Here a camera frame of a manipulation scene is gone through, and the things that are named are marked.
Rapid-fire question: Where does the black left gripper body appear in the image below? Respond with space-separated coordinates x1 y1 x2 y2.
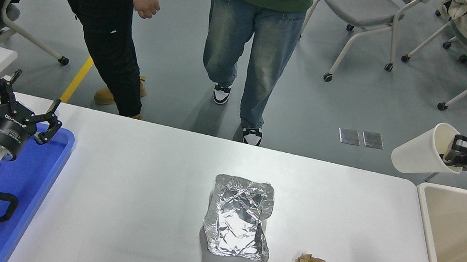
0 103 41 160

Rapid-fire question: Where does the white paper cup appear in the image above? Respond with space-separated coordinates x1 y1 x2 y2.
388 115 467 183

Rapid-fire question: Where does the silver foil tray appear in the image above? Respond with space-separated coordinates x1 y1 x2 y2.
198 171 283 262

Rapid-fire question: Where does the person's hand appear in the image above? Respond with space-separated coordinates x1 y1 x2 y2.
128 0 162 21

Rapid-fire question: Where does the silver floor outlet plate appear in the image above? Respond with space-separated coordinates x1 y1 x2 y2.
361 131 386 150
337 127 362 147

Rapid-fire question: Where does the grey seat wheeled chair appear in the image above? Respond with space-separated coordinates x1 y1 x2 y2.
294 0 430 97

